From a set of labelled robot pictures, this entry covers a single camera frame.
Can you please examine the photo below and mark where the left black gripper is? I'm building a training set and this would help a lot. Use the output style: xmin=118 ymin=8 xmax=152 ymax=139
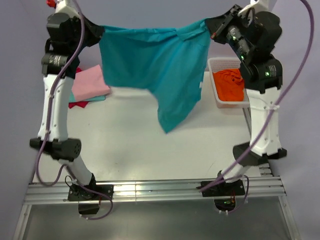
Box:
xmin=68 ymin=11 xmax=105 ymax=55

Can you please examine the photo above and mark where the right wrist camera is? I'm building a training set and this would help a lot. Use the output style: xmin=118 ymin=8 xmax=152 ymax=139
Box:
xmin=237 ymin=0 xmax=269 ymax=17

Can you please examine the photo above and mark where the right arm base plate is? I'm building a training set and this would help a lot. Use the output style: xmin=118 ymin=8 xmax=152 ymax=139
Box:
xmin=201 ymin=179 xmax=246 ymax=197

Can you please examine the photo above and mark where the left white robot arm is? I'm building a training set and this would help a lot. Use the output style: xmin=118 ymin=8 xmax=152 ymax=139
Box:
xmin=29 ymin=12 xmax=104 ymax=200

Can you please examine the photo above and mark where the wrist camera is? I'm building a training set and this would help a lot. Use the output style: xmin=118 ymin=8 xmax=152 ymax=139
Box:
xmin=45 ymin=0 xmax=76 ymax=13
xmin=237 ymin=0 xmax=269 ymax=17

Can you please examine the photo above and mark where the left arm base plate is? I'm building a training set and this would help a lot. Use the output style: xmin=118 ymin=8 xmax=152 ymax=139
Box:
xmin=67 ymin=184 xmax=114 ymax=202

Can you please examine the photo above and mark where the aluminium mounting rail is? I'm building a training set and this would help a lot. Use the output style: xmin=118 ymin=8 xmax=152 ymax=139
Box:
xmin=23 ymin=176 xmax=286 ymax=205

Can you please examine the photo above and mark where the folded pink t shirt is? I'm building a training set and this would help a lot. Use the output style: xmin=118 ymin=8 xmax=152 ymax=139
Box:
xmin=69 ymin=65 xmax=111 ymax=102

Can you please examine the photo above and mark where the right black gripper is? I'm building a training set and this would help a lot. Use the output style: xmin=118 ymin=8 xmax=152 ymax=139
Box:
xmin=205 ymin=4 xmax=253 ymax=63

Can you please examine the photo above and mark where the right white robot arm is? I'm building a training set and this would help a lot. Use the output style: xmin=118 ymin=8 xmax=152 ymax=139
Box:
xmin=205 ymin=0 xmax=287 ymax=195

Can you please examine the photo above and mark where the folded red t shirt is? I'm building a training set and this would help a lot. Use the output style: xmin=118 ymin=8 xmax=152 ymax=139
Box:
xmin=68 ymin=78 xmax=89 ymax=109

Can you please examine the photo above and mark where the folded light teal t shirt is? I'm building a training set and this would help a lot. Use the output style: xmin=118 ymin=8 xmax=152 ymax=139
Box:
xmin=68 ymin=92 xmax=106 ymax=103

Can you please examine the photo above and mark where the orange crumpled t shirt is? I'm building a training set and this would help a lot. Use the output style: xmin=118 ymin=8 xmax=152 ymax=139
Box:
xmin=212 ymin=68 xmax=245 ymax=102

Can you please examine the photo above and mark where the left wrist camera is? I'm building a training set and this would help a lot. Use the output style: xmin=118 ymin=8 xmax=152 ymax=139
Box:
xmin=45 ymin=0 xmax=76 ymax=13

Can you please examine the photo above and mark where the white plastic basket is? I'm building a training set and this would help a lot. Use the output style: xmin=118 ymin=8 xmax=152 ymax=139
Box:
xmin=207 ymin=57 xmax=250 ymax=109

